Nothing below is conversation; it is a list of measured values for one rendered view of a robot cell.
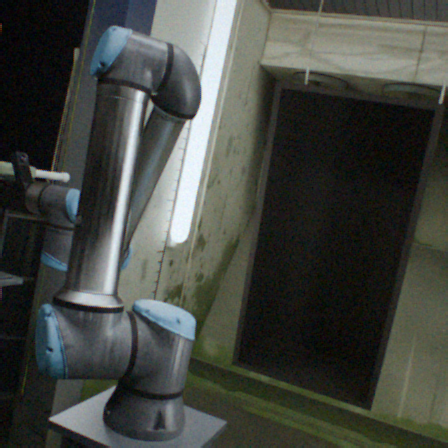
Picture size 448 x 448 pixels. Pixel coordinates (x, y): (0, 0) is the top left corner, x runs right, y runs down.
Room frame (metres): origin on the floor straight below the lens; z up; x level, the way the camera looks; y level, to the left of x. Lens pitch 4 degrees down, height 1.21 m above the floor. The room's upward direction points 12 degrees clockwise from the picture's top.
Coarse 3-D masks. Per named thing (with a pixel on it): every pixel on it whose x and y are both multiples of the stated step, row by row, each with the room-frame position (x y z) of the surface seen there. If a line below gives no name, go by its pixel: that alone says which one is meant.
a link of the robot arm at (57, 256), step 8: (48, 224) 1.40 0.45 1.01; (48, 232) 1.40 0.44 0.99; (56, 232) 1.39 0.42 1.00; (64, 232) 1.39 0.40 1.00; (72, 232) 1.40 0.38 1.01; (48, 240) 1.39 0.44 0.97; (56, 240) 1.39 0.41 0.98; (64, 240) 1.39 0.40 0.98; (48, 248) 1.39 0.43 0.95; (56, 248) 1.39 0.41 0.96; (64, 248) 1.39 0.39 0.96; (48, 256) 1.39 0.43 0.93; (56, 256) 1.39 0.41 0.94; (64, 256) 1.40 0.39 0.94; (48, 264) 1.39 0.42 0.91; (56, 264) 1.39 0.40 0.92; (64, 264) 1.40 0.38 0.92
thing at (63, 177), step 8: (0, 168) 1.56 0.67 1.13; (8, 168) 1.59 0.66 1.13; (32, 168) 1.69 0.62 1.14; (0, 176) 1.57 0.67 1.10; (8, 176) 1.60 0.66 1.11; (32, 176) 1.69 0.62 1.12; (40, 176) 1.74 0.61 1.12; (48, 176) 1.78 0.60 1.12; (56, 176) 1.81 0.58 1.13; (64, 176) 1.85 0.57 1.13
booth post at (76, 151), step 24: (96, 0) 2.01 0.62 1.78; (120, 0) 1.97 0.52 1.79; (144, 0) 2.04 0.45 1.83; (96, 24) 2.00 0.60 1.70; (120, 24) 1.97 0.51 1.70; (144, 24) 2.07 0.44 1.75; (72, 96) 2.02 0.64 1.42; (72, 120) 2.01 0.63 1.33; (72, 144) 2.01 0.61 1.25; (72, 168) 2.00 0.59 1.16; (48, 288) 2.00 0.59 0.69; (24, 360) 2.02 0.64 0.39; (24, 384) 2.01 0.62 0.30; (48, 384) 1.97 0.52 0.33; (72, 384) 2.05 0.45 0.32; (24, 408) 2.01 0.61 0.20; (48, 408) 1.97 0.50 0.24; (24, 432) 2.00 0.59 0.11; (48, 432) 1.96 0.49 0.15
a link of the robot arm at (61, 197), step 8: (48, 184) 1.44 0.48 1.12; (40, 192) 1.42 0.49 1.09; (48, 192) 1.41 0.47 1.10; (56, 192) 1.41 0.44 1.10; (64, 192) 1.40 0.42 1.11; (72, 192) 1.40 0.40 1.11; (40, 200) 1.41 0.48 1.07; (48, 200) 1.40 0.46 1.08; (56, 200) 1.39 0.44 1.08; (64, 200) 1.39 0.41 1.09; (72, 200) 1.38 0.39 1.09; (40, 208) 1.42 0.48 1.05; (48, 208) 1.40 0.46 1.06; (56, 208) 1.39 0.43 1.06; (64, 208) 1.38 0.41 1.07; (72, 208) 1.38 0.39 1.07; (48, 216) 1.41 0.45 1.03; (56, 216) 1.39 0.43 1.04; (64, 216) 1.39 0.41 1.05; (72, 216) 1.38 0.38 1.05; (56, 224) 1.39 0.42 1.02; (64, 224) 1.39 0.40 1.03; (72, 224) 1.40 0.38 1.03
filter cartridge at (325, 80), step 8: (296, 72) 3.31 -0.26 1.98; (304, 72) 3.26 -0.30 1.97; (312, 72) 3.23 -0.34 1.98; (296, 80) 3.33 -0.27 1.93; (304, 80) 3.27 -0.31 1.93; (312, 80) 3.25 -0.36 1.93; (320, 80) 3.22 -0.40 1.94; (328, 80) 3.22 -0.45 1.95; (336, 80) 3.24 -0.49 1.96; (344, 80) 3.27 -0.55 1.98; (336, 88) 3.25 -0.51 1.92; (344, 88) 3.30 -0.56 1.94
